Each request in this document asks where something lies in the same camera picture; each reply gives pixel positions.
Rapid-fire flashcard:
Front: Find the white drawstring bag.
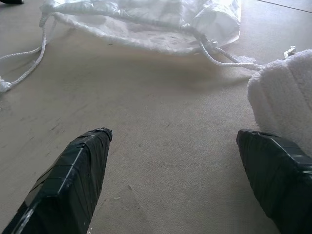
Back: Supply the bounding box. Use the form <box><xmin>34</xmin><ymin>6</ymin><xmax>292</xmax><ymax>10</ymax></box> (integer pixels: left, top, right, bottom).
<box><xmin>39</xmin><ymin>0</ymin><xmax>242</xmax><ymax>55</ymax></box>

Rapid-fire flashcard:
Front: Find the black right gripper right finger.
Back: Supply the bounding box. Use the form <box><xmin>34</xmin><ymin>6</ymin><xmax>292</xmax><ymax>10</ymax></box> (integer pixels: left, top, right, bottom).
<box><xmin>236</xmin><ymin>129</ymin><xmax>312</xmax><ymax>234</ymax></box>

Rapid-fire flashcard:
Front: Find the white braided drawstring cord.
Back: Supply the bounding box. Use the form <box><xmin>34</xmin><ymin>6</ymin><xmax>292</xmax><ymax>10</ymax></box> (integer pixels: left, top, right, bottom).
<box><xmin>198</xmin><ymin>39</ymin><xmax>297</xmax><ymax>72</ymax></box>
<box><xmin>0</xmin><ymin>13</ymin><xmax>56</xmax><ymax>93</ymax></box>

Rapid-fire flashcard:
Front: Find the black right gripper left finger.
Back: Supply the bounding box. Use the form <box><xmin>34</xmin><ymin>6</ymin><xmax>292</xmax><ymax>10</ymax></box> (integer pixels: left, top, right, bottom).
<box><xmin>0</xmin><ymin>127</ymin><xmax>113</xmax><ymax>234</ymax></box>

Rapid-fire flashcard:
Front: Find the white fluffy towel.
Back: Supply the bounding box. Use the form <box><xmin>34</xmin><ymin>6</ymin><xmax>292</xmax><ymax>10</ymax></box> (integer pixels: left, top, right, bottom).
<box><xmin>247</xmin><ymin>48</ymin><xmax>312</xmax><ymax>158</ymax></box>

